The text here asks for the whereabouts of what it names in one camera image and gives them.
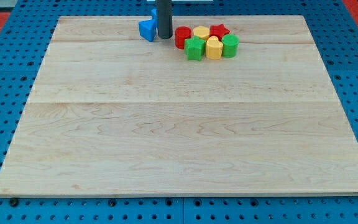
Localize green star block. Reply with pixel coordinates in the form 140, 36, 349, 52
185, 36, 206, 61

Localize yellow hexagon block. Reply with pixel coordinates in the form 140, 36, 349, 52
193, 26, 210, 40

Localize red star block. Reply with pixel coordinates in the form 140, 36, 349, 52
209, 24, 230, 41

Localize red cylinder block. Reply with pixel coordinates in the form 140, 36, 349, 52
175, 26, 192, 49

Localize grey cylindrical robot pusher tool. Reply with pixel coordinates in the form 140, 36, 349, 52
156, 0, 173, 39

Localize light wooden board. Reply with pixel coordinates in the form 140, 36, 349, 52
0, 16, 358, 198

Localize yellow heart block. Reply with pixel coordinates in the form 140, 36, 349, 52
205, 36, 223, 60

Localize blue triangle block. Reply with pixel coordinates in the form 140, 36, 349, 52
138, 19, 157, 42

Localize green circle block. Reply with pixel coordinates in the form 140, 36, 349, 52
222, 34, 239, 58

